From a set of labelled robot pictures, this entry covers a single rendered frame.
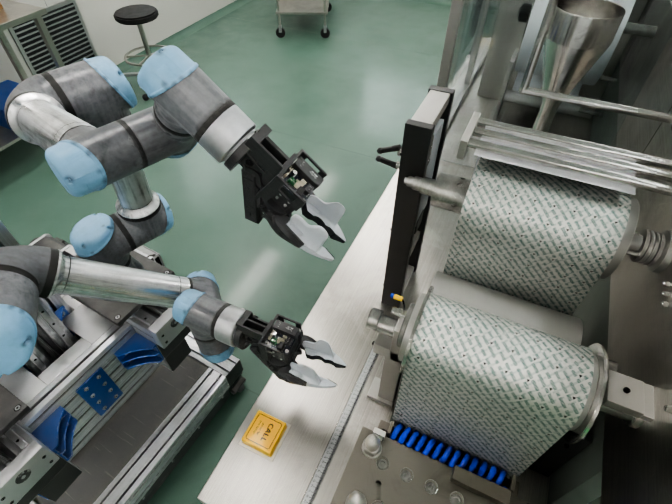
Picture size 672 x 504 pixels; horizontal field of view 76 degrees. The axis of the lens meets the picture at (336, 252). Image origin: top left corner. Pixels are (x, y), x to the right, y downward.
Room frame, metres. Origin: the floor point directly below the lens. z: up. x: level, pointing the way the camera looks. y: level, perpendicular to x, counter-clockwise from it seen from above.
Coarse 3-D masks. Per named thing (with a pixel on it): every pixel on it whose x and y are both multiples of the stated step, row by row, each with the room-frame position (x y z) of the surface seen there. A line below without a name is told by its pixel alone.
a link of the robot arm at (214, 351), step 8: (200, 344) 0.47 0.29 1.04; (208, 344) 0.46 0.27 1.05; (216, 344) 0.47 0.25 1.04; (224, 344) 0.48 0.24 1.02; (200, 352) 0.47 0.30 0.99; (208, 352) 0.46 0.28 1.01; (216, 352) 0.46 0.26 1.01; (224, 352) 0.47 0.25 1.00; (232, 352) 0.49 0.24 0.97; (208, 360) 0.47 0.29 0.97; (216, 360) 0.46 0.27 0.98; (224, 360) 0.47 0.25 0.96
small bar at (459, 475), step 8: (456, 472) 0.21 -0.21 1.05; (464, 472) 0.21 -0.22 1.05; (456, 480) 0.20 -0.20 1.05; (464, 480) 0.20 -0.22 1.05; (472, 480) 0.20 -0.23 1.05; (480, 480) 0.20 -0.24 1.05; (488, 480) 0.20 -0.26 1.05; (472, 488) 0.19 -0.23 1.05; (480, 488) 0.19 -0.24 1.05; (488, 488) 0.19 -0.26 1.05; (496, 488) 0.19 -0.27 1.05; (504, 488) 0.19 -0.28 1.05; (488, 496) 0.18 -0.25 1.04; (496, 496) 0.18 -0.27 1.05; (504, 496) 0.18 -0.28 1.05
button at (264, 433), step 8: (256, 416) 0.36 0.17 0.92; (264, 416) 0.36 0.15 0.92; (272, 416) 0.36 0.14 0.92; (256, 424) 0.34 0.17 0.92; (264, 424) 0.34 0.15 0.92; (272, 424) 0.34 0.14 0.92; (280, 424) 0.34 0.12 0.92; (248, 432) 0.32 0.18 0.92; (256, 432) 0.32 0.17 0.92; (264, 432) 0.32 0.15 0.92; (272, 432) 0.32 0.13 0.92; (280, 432) 0.33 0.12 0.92; (248, 440) 0.31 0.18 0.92; (256, 440) 0.31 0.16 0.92; (264, 440) 0.31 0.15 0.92; (272, 440) 0.31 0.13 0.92; (256, 448) 0.30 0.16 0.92; (264, 448) 0.29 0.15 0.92; (272, 448) 0.29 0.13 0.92
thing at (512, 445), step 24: (408, 384) 0.31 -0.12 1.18; (408, 408) 0.30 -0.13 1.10; (432, 408) 0.29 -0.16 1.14; (456, 408) 0.27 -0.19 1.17; (480, 408) 0.26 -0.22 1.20; (432, 432) 0.28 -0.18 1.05; (456, 432) 0.27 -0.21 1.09; (480, 432) 0.25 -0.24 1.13; (504, 432) 0.24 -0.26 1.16; (528, 432) 0.23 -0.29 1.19; (480, 456) 0.24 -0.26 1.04; (504, 456) 0.23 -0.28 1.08; (528, 456) 0.22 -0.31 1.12
